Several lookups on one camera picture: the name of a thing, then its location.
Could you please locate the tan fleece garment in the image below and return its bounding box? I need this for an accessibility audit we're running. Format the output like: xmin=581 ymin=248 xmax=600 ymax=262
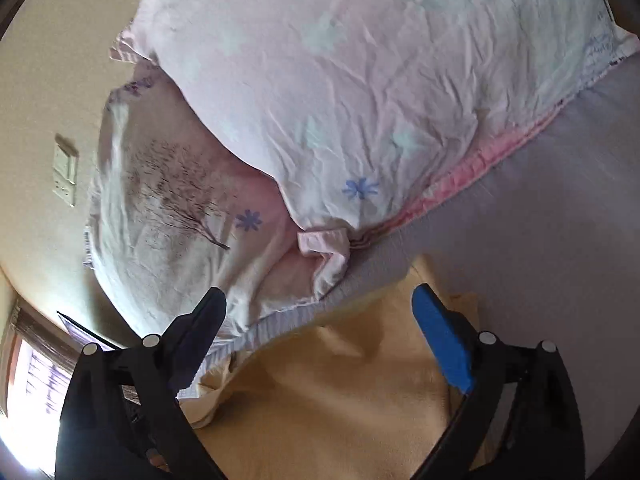
xmin=180 ymin=255 xmax=478 ymax=479

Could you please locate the bright window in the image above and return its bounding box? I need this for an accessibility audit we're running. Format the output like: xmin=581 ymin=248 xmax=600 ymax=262
xmin=1 ymin=298 xmax=118 ymax=479

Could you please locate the lavender bed sheet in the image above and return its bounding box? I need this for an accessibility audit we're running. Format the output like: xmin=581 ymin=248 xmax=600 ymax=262
xmin=199 ymin=49 xmax=640 ymax=478

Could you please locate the white tree-print pillow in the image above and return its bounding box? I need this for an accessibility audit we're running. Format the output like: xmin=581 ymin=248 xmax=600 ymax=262
xmin=87 ymin=62 xmax=350 ymax=354

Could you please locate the pink floral pillow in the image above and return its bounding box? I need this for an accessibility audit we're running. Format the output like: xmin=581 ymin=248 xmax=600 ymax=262
xmin=109 ymin=0 xmax=640 ymax=241

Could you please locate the wall light switch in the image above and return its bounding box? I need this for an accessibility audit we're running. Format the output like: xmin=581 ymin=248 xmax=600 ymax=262
xmin=52 ymin=134 xmax=79 ymax=207

